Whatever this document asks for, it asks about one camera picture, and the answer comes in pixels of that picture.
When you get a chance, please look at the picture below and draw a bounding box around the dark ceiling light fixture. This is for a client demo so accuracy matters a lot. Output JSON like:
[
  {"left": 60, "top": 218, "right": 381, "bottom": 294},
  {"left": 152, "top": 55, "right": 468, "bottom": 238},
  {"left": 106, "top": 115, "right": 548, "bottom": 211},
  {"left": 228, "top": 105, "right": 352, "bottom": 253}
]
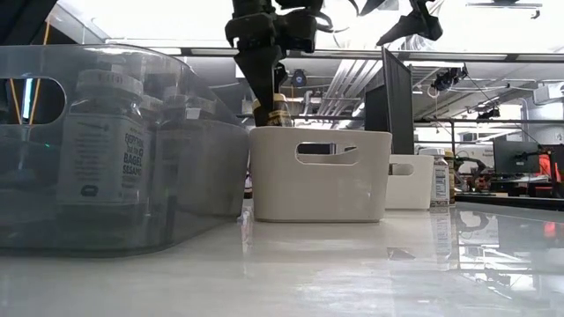
[{"left": 465, "top": 1, "right": 544, "bottom": 9}]

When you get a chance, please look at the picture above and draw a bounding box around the red and black equipment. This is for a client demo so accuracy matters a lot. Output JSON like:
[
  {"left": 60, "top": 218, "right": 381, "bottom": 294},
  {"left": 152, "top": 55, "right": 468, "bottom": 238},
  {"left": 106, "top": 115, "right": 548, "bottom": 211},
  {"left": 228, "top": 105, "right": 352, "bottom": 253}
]
[{"left": 454, "top": 156, "right": 493, "bottom": 194}]

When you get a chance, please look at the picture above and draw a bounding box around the white lid seasoning jar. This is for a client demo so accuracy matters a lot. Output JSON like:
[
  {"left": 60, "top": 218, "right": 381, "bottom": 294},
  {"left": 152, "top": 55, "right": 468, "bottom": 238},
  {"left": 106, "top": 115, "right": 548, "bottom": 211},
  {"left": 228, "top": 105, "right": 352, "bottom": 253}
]
[
  {"left": 56, "top": 68, "right": 147, "bottom": 210},
  {"left": 418, "top": 147, "right": 451, "bottom": 208},
  {"left": 152, "top": 94, "right": 219, "bottom": 217}
]

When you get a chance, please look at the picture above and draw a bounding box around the dark computer monitor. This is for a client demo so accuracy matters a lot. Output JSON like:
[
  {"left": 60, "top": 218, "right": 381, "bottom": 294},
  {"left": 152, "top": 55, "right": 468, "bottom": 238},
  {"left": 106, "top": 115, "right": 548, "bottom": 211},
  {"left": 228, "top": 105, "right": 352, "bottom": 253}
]
[{"left": 492, "top": 139, "right": 541, "bottom": 175}]

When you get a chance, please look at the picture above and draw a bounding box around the clear grey plastic bin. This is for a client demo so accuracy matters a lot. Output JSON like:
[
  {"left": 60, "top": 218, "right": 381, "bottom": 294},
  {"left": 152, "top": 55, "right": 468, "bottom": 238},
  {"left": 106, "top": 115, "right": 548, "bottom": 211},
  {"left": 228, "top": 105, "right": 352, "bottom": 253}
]
[{"left": 0, "top": 42, "right": 250, "bottom": 259}]

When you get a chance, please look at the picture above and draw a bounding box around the white plastic handled bin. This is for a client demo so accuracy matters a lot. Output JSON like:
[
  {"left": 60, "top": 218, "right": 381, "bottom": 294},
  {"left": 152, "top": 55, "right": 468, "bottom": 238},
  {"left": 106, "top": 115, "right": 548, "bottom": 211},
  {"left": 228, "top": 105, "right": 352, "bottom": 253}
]
[
  {"left": 249, "top": 126, "right": 393, "bottom": 224},
  {"left": 385, "top": 153, "right": 434, "bottom": 210}
]

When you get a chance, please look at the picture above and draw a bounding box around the black table frame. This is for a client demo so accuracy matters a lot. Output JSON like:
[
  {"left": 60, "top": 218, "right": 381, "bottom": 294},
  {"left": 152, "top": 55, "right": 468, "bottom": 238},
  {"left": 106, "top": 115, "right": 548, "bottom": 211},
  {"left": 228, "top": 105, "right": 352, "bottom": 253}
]
[{"left": 453, "top": 193, "right": 564, "bottom": 212}]

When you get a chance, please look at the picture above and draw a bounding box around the black partition panel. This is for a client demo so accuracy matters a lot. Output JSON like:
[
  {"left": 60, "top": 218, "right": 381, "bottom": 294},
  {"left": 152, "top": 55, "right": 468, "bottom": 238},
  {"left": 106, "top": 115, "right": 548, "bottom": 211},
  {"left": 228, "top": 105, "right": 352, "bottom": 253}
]
[{"left": 364, "top": 46, "right": 415, "bottom": 155}]

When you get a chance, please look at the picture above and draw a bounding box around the person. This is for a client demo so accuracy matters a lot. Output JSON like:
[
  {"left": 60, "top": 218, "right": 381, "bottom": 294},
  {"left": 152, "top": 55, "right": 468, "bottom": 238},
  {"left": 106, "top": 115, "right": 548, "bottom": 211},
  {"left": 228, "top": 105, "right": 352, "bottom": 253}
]
[{"left": 538, "top": 152, "right": 564, "bottom": 182}]

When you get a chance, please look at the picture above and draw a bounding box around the yellow lid spice jar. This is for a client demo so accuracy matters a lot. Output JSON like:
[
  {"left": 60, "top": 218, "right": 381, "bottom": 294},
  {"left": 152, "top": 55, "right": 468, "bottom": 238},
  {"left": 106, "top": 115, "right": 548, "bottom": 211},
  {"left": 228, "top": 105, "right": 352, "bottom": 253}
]
[
  {"left": 251, "top": 92, "right": 294, "bottom": 129},
  {"left": 443, "top": 150, "right": 457, "bottom": 206}
]

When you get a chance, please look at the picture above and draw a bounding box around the black horizontal frame bar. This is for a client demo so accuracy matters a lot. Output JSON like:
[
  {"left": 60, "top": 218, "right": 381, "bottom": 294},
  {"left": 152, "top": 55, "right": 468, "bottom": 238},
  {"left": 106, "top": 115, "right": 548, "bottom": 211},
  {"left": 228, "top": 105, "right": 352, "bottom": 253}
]
[{"left": 105, "top": 43, "right": 564, "bottom": 63}]

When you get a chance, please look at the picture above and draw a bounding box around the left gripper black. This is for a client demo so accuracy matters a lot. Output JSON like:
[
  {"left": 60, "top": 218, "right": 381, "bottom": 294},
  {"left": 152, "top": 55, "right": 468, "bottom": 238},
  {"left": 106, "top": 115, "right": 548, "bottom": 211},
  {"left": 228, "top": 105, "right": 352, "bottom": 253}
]
[{"left": 225, "top": 0, "right": 325, "bottom": 128}]

